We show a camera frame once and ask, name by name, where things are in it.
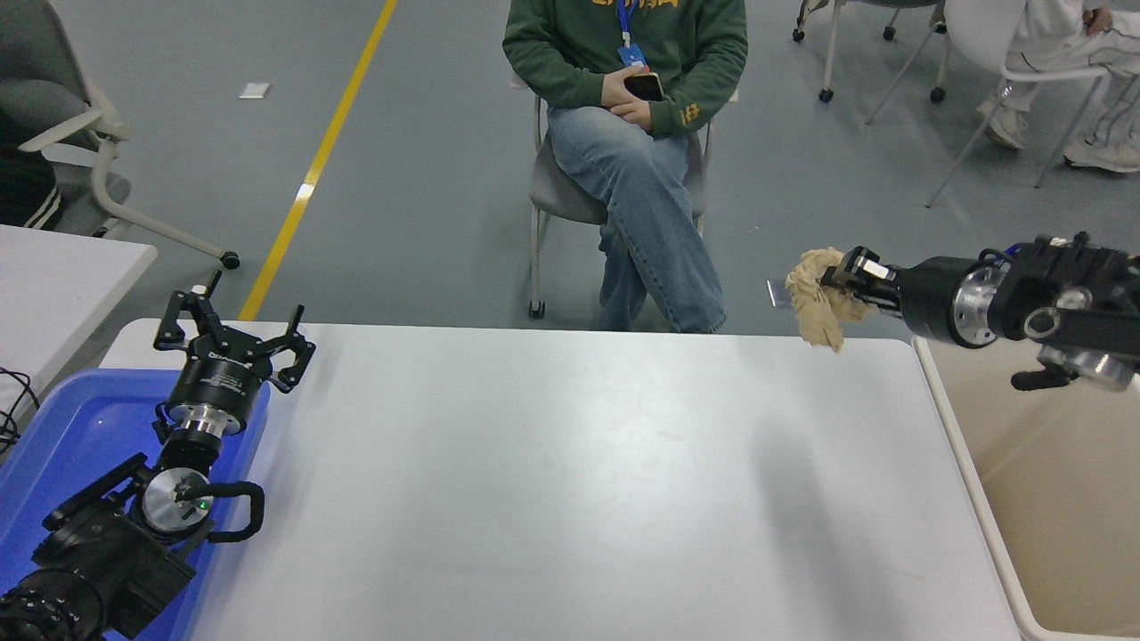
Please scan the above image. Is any person's right hand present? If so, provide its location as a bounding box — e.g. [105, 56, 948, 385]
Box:
[601, 69, 644, 113]

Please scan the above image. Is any person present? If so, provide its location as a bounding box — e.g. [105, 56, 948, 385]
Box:
[975, 0, 1140, 174]
[0, 116, 63, 232]
[501, 0, 749, 335]

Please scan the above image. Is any person's left hand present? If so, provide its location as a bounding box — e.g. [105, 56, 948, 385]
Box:
[614, 99, 657, 134]

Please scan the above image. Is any large pale plastic bin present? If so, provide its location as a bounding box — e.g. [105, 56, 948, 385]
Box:
[913, 334, 1140, 641]

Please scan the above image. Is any grey office chair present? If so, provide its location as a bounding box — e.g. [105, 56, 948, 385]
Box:
[0, 0, 241, 271]

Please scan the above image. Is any black cable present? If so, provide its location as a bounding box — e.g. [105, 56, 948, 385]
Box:
[0, 368, 41, 464]

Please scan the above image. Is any white side table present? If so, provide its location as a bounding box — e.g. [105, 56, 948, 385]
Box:
[0, 225, 159, 419]

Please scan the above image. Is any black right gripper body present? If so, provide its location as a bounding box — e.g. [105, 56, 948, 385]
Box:
[896, 256, 972, 348]

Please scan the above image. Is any tan paper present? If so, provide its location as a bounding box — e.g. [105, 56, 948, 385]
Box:
[784, 247, 878, 353]

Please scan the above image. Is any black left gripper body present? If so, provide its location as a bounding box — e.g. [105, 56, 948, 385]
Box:
[167, 338, 273, 419]

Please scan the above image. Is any chair with black castors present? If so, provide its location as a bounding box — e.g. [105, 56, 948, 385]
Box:
[793, 0, 949, 103]

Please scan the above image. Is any blue plastic tray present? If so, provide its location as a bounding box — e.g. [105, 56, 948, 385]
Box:
[0, 369, 273, 641]

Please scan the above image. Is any white plastic chair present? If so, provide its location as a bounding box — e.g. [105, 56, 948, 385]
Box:
[924, 0, 1123, 207]

